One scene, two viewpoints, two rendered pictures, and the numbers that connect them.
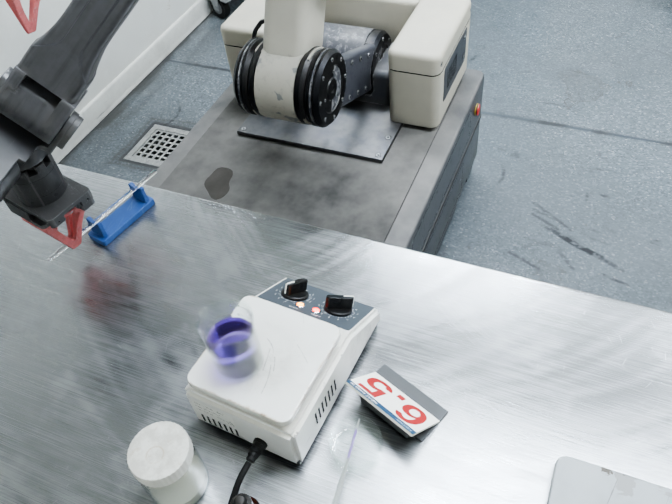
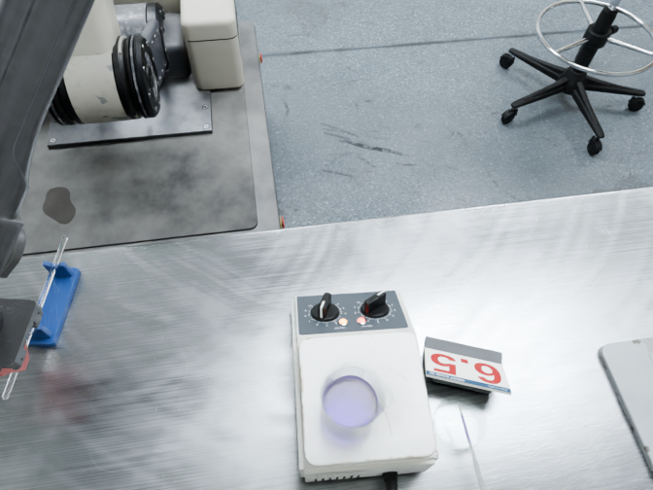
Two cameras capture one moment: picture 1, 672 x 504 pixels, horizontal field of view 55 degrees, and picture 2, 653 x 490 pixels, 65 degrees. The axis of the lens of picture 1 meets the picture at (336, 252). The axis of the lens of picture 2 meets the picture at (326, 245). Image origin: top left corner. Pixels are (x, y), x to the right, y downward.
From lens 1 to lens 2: 36 cm
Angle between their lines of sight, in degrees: 25
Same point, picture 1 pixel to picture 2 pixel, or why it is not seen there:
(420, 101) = (223, 64)
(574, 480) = (623, 361)
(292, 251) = (269, 264)
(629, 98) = (348, 16)
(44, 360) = not seen: outside the picture
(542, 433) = (574, 333)
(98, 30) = (31, 107)
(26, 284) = not seen: outside the picture
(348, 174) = (188, 153)
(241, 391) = (372, 444)
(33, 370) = not seen: outside the picture
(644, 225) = (405, 115)
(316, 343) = (403, 358)
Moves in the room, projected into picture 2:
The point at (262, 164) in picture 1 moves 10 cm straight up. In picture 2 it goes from (95, 171) to (79, 141)
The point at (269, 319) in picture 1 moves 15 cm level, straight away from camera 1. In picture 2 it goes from (342, 355) to (238, 264)
